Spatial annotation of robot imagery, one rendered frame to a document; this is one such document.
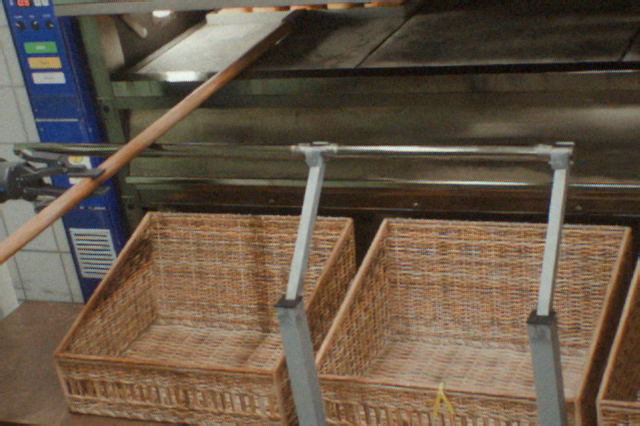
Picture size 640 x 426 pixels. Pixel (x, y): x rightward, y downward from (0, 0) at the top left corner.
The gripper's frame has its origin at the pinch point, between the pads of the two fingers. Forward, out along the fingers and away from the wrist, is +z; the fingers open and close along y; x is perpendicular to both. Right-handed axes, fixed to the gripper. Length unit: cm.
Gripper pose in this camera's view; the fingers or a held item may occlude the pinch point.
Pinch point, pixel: (89, 182)
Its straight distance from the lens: 255.8
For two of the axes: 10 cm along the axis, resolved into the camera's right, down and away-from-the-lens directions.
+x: -3.9, 4.3, -8.1
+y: 1.7, 9.0, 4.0
